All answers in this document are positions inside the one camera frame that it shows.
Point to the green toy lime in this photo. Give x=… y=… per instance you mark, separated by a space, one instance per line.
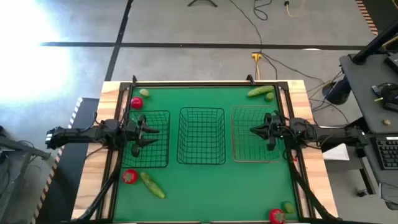
x=144 y=92
x=288 y=207
x=269 y=96

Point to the yellow power plug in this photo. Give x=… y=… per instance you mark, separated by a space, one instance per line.
x=256 y=56

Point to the dark grey keyboard tray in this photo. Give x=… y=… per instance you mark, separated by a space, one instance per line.
x=373 y=174

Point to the black hazard-edged floor mat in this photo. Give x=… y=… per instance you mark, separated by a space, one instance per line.
x=66 y=186

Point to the green table mat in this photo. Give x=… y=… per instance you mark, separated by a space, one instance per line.
x=205 y=189

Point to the black metal table frame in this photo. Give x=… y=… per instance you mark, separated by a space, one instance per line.
x=202 y=84

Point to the black tripod feet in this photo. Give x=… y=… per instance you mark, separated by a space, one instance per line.
x=202 y=1

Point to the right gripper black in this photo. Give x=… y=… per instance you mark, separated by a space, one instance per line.
x=275 y=127

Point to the grey side desk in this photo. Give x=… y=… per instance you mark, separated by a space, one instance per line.
x=360 y=93

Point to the black frame clamp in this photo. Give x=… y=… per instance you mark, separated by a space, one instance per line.
x=250 y=79
x=134 y=80

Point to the black caster wheel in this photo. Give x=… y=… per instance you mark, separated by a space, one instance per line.
x=362 y=193

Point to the small brown object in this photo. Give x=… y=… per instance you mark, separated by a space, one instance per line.
x=386 y=122

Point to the white paper sheet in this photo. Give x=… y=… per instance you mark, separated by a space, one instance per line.
x=337 y=154

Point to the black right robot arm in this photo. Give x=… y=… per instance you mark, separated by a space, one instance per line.
x=326 y=134

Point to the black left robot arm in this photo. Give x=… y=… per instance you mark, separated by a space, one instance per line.
x=77 y=134

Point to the black headset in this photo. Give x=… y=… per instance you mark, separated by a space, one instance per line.
x=390 y=95

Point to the grey metal stand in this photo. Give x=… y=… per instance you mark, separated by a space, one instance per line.
x=18 y=146

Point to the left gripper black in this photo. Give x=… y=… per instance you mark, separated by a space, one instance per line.
x=132 y=129

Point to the dark blue cylinder base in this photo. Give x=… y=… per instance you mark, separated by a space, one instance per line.
x=337 y=90

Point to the black monitor pole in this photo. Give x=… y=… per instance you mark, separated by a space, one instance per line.
x=373 y=45

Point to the red toy tomato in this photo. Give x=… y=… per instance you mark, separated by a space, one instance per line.
x=130 y=176
x=136 y=102
x=276 y=216

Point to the black keyboard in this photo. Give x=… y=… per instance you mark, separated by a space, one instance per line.
x=388 y=154

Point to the orange black hazard tape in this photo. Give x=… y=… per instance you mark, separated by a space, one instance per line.
x=368 y=18

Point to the green toy cucumber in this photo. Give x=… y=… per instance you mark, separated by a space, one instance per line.
x=260 y=91
x=152 y=185

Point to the light wooden table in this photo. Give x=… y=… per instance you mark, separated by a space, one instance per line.
x=93 y=174

